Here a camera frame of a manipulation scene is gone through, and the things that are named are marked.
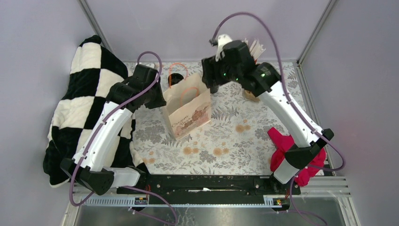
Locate black white checkered blanket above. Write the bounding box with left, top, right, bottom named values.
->
left=43, top=35, right=147, bottom=188

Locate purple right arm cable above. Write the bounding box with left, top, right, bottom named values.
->
left=211, top=12, right=346, bottom=226

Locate brown cardboard cup carrier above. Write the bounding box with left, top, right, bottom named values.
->
left=243, top=90, right=260, bottom=103

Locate tan paper bag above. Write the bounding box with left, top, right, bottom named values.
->
left=162, top=63, right=212, bottom=140

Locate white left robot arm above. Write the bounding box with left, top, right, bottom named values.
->
left=60, top=64, right=166, bottom=195

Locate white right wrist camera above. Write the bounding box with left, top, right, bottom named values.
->
left=209, top=34, right=233, bottom=62

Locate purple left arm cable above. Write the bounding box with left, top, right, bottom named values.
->
left=68, top=51, right=180, bottom=225

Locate aluminium front frame rail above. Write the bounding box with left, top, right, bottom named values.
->
left=83, top=175, right=360, bottom=226

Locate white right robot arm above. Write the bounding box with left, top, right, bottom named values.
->
left=201, top=40, right=334, bottom=194

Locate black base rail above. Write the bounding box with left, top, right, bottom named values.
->
left=117, top=174, right=302, bottom=206

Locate crumpled magenta cloth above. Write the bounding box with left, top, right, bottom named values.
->
left=267, top=127, right=327, bottom=187

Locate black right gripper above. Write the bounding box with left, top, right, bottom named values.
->
left=201, top=54, right=241, bottom=89

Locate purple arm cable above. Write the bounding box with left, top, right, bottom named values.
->
left=68, top=51, right=180, bottom=225
left=211, top=12, right=346, bottom=226

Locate white wrapped straws bundle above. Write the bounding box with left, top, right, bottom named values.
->
left=244, top=39, right=265, bottom=61

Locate stack of black cups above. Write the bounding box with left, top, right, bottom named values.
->
left=209, top=86, right=219, bottom=94

